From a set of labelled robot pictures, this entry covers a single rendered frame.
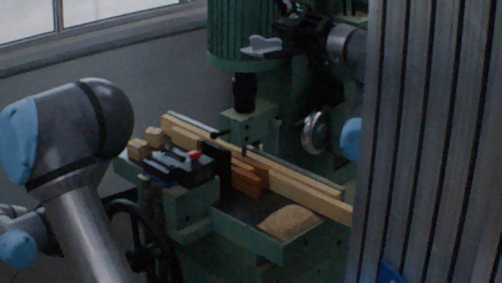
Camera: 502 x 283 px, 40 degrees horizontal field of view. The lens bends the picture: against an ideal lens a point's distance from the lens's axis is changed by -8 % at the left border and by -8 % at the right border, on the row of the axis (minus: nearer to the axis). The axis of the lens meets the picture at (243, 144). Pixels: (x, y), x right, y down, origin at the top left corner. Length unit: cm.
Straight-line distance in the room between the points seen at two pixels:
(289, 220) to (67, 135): 71
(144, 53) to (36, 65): 52
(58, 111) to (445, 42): 57
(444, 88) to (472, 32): 8
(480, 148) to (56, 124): 60
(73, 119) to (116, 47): 205
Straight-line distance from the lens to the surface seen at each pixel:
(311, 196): 169
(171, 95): 332
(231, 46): 162
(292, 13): 143
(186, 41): 328
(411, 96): 78
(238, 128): 172
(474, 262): 74
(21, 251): 138
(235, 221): 165
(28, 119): 103
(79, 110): 106
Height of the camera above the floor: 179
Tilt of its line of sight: 27 degrees down
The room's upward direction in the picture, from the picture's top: 1 degrees clockwise
